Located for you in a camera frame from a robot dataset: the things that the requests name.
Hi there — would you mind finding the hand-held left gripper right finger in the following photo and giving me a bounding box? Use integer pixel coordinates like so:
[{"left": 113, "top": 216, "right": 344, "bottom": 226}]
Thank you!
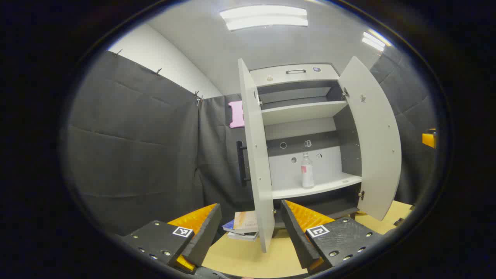
[{"left": 280, "top": 200, "right": 384, "bottom": 274}]

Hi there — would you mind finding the black backdrop cloth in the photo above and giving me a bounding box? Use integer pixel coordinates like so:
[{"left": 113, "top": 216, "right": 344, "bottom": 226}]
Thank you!
[{"left": 62, "top": 50, "right": 440, "bottom": 237}]

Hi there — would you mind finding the orange and white book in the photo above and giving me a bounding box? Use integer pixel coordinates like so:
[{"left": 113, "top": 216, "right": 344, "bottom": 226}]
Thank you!
[{"left": 233, "top": 210, "right": 259, "bottom": 234}]

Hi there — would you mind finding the clear plastic bottle pink label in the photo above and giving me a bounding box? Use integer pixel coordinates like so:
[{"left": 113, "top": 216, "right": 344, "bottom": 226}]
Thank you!
[{"left": 301, "top": 152, "right": 315, "bottom": 189}]

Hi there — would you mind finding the grey cabinet with shelves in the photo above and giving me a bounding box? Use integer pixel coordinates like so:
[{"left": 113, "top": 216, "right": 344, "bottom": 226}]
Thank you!
[{"left": 250, "top": 63, "right": 365, "bottom": 229}]

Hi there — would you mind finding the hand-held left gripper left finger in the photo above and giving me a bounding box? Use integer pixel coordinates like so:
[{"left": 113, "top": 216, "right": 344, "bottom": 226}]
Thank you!
[{"left": 120, "top": 203, "right": 222, "bottom": 274}]

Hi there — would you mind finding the large ceiling light panel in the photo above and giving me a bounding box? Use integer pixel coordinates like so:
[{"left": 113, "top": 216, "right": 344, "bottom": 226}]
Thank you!
[{"left": 220, "top": 5, "right": 308, "bottom": 31}]

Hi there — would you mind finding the small ceiling light panel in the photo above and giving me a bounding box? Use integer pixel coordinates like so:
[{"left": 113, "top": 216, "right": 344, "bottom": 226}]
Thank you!
[{"left": 362, "top": 29, "right": 392, "bottom": 52}]

